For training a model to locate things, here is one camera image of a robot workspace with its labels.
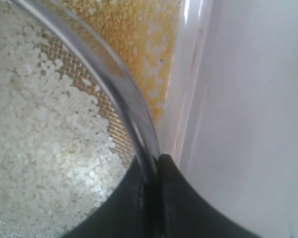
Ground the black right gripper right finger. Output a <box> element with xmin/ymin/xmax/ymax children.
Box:
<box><xmin>157</xmin><ymin>154</ymin><xmax>258</xmax><ymax>238</ymax></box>

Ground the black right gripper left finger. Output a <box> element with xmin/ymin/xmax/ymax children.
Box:
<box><xmin>64</xmin><ymin>159</ymin><xmax>159</xmax><ymax>238</ymax></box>

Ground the yellow grain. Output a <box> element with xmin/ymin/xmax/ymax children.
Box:
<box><xmin>0</xmin><ymin>0</ymin><xmax>182</xmax><ymax>224</ymax></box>

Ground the round steel sieve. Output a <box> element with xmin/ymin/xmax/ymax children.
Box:
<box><xmin>0</xmin><ymin>0</ymin><xmax>162</xmax><ymax>238</ymax></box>

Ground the white plastic tray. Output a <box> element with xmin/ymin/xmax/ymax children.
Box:
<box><xmin>64</xmin><ymin>0</ymin><xmax>213</xmax><ymax>164</ymax></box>

